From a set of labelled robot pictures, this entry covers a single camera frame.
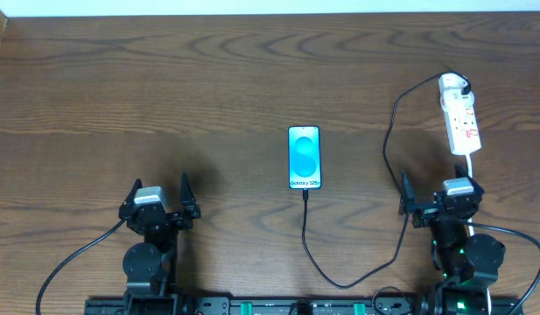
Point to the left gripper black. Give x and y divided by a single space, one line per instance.
182 217

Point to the white USB charger plug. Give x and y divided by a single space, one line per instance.
452 99

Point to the white power strip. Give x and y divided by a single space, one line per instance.
462 128

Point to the blue Samsung Galaxy smartphone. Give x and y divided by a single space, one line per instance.
304 157

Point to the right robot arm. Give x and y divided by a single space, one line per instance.
469 263

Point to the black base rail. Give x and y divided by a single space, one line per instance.
230 306

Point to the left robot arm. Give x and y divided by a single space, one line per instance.
150 264

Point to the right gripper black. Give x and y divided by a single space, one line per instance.
425 210

